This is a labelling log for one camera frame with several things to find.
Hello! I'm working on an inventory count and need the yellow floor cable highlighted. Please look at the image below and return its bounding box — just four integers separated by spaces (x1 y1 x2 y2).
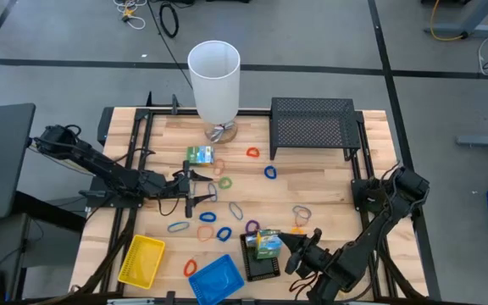
429 0 465 42

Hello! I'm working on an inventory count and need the grey desk foot bar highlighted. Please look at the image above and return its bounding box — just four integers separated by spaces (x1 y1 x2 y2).
455 134 488 148

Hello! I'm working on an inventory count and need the white table lamp wooden base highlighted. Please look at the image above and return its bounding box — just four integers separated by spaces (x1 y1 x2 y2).
186 40 242 144

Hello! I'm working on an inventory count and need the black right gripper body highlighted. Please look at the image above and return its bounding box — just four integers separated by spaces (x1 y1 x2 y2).
286 228 339 279

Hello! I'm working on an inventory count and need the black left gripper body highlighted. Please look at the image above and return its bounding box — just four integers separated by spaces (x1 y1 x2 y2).
158 159 196 219

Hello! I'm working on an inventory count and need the yellow plastic basket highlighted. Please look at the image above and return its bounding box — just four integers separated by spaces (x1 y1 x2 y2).
117 235 167 291

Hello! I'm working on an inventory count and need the black plastic basket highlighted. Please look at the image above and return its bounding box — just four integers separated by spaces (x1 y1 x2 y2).
239 231 282 283

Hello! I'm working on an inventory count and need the black coiled floor cable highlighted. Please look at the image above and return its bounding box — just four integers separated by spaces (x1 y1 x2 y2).
158 2 180 39

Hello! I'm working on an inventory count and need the coiled white lamp cord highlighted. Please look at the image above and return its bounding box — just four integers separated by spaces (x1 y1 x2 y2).
208 122 234 143

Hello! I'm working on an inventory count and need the grey desk leg frame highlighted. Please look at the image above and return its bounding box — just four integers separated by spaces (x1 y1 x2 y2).
421 0 488 39

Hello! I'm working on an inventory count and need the black mesh shelf riser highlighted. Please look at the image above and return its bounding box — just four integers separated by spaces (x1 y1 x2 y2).
269 97 362 161

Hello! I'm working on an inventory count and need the thin white floor cable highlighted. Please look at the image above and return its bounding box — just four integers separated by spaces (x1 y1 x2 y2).
477 36 488 76

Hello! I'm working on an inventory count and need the blue plastic basket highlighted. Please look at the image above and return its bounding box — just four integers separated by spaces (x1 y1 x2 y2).
187 253 245 305

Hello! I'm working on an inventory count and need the dark grey side desk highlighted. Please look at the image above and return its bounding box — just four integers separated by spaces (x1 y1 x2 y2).
0 103 36 221

